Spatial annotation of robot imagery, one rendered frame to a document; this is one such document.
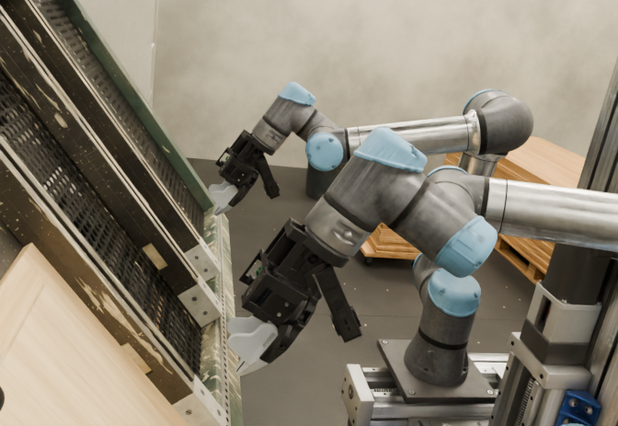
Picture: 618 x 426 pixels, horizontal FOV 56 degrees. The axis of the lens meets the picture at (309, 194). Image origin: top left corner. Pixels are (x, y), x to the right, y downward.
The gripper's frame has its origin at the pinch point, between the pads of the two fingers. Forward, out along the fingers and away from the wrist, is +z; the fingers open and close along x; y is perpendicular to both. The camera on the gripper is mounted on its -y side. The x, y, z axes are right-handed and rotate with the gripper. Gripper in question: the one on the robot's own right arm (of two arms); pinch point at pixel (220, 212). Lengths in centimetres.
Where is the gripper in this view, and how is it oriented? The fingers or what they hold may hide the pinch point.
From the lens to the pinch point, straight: 140.7
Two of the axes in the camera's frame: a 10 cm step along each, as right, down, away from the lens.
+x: 2.9, 4.3, -8.5
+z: -6.1, 7.7, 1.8
